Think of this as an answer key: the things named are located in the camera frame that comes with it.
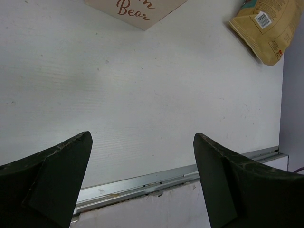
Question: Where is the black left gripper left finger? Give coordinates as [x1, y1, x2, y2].
[0, 132, 92, 228]

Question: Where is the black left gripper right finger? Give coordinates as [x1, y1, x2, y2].
[193, 133, 304, 228]

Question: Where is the large tan chip bag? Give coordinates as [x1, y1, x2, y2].
[229, 0, 304, 66]

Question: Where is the beige paper gift bag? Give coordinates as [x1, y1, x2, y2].
[84, 0, 187, 30]

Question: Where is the white cardboard front panel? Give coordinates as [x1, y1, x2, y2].
[68, 154, 289, 228]

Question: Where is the aluminium table front rail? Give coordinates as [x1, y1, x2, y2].
[72, 146, 289, 223]

